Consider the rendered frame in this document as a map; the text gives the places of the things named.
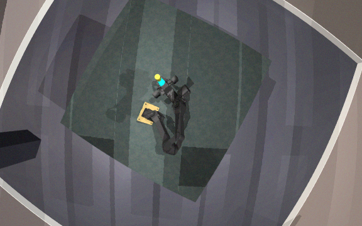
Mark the yellow tall cylinder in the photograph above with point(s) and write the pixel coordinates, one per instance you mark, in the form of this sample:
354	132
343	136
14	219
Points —
158	77

